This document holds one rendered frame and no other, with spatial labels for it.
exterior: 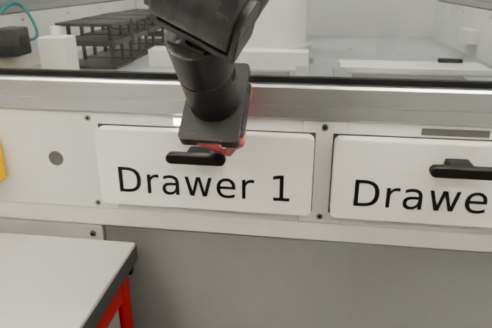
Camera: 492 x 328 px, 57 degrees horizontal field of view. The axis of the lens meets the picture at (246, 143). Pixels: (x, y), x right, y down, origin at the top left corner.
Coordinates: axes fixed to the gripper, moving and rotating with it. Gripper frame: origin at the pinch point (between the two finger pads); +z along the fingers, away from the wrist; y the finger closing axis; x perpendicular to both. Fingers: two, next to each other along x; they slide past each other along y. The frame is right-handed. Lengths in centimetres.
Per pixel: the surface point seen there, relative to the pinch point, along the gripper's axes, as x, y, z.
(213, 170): 1.9, -2.7, 3.7
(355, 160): -16.1, -0.6, 2.2
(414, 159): -23.1, 0.0, 2.0
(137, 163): 12.3, -2.8, 3.2
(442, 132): -26.4, 3.5, 0.9
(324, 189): -12.7, -2.8, 7.2
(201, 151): 2.8, -2.1, -0.3
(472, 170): -28.8, -2.2, -0.6
